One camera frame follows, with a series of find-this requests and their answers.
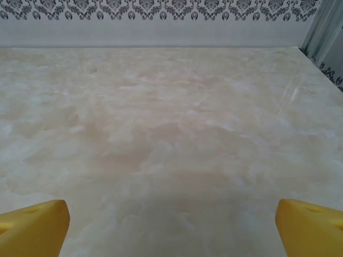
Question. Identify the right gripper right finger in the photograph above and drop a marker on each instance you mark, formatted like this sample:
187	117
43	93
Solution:
311	233

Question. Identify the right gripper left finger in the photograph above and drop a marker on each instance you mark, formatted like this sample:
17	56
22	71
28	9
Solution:
32	230

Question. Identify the aluminium frame corner post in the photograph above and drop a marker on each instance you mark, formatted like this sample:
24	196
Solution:
321	29

